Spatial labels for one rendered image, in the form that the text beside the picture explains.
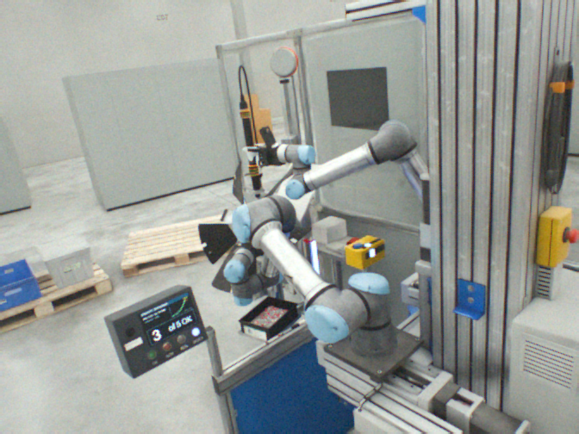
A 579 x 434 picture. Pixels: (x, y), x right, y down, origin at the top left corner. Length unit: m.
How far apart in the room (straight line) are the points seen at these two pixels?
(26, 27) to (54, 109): 2.06
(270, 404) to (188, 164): 6.00
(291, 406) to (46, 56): 12.65
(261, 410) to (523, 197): 1.30
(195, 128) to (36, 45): 7.14
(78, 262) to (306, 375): 3.06
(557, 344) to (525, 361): 0.11
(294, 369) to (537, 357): 1.03
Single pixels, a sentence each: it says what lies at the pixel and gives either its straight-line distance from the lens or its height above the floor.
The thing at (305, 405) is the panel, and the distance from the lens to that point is 2.12.
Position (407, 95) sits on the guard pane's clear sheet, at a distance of 2.24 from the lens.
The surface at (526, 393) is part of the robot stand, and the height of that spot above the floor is 1.03.
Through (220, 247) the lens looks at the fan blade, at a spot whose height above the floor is 1.04.
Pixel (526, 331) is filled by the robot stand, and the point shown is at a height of 1.21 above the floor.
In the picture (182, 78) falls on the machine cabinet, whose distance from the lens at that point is 7.51.
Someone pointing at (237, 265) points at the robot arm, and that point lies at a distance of 1.66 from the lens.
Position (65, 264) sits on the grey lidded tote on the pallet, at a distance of 4.62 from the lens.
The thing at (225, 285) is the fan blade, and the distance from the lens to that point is 2.09.
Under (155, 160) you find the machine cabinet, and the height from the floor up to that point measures 0.63.
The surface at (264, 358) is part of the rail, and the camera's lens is 1.81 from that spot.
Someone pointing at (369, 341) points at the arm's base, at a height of 1.09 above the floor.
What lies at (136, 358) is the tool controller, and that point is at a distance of 1.45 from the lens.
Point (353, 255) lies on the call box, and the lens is 2.00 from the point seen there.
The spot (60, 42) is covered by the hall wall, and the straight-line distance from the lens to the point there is 13.93.
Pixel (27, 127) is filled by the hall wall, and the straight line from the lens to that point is 13.86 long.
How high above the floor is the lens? 1.91
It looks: 20 degrees down
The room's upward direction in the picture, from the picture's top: 8 degrees counter-clockwise
